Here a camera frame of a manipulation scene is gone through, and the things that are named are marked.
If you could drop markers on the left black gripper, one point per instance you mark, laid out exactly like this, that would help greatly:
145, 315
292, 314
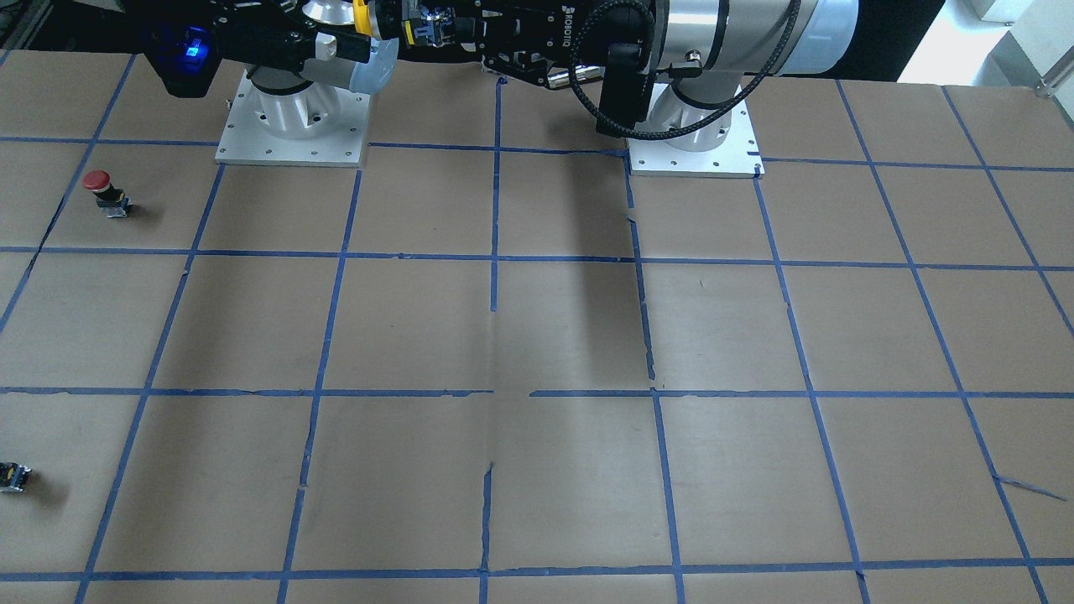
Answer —
537, 23

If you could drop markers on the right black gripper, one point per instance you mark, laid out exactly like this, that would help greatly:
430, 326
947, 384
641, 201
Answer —
270, 44

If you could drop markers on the yellow push button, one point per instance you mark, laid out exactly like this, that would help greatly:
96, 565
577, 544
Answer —
362, 18

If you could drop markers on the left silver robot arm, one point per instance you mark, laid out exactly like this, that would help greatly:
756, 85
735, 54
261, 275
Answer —
658, 71

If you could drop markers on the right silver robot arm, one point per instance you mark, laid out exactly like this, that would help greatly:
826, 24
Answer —
307, 66

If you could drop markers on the red push button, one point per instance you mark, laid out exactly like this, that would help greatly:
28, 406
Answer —
109, 199

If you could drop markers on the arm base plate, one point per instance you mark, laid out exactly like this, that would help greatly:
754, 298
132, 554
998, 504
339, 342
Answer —
320, 126
727, 148

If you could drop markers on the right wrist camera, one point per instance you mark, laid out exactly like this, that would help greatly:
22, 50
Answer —
184, 56

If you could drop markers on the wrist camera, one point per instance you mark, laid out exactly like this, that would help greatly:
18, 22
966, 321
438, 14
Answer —
184, 56
626, 91

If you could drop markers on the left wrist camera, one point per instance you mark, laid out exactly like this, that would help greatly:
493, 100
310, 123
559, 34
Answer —
626, 91

